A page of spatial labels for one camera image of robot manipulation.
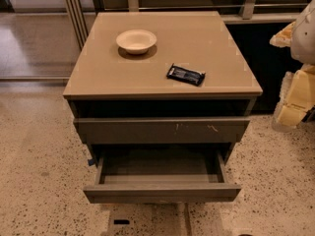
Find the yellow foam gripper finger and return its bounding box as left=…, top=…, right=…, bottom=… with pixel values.
left=270, top=22, right=295, bottom=48

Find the grey drawer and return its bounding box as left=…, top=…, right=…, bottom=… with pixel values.
left=74, top=117, right=249, bottom=145
left=84, top=147, right=241, bottom=204

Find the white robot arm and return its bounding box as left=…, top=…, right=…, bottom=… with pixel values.
left=270, top=0, right=315, bottom=132

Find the grey drawer cabinet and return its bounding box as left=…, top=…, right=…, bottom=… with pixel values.
left=62, top=11, right=264, bottom=202

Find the grey top drawer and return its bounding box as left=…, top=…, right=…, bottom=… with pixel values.
left=74, top=117, right=249, bottom=145

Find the black snack packet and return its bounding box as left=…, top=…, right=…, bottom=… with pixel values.
left=166, top=64, right=206, bottom=87

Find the white ceramic bowl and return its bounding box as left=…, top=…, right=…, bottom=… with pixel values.
left=116, top=29, right=157, bottom=55

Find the blue tape piece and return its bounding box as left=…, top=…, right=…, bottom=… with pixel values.
left=88, top=158, right=95, bottom=166

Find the metal railing frame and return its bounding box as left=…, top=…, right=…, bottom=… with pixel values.
left=65, top=0, right=311, bottom=42

